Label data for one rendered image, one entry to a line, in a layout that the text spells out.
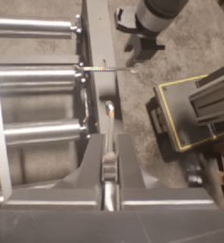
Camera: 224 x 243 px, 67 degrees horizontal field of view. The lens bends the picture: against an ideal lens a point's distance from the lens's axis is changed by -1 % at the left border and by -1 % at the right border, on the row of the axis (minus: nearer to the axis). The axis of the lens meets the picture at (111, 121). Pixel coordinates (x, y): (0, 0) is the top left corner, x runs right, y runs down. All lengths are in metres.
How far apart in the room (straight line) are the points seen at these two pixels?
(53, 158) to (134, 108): 1.00
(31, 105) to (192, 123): 1.60
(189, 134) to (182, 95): 0.40
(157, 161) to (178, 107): 0.63
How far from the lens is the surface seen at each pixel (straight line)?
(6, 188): 0.90
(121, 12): 0.45
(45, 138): 0.88
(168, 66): 2.37
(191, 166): 2.23
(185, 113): 1.85
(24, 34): 1.13
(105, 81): 0.67
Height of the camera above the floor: 1.77
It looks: 73 degrees down
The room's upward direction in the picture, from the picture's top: 52 degrees clockwise
